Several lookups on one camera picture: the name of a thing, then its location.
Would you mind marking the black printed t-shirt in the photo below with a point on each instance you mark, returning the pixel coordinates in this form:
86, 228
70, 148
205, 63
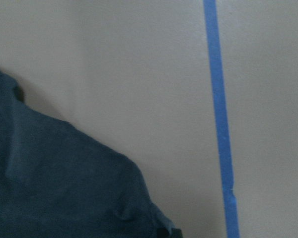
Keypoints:
57, 182

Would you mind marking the blue tape grid lines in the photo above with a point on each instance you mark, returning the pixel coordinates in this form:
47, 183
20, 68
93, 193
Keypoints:
221, 120

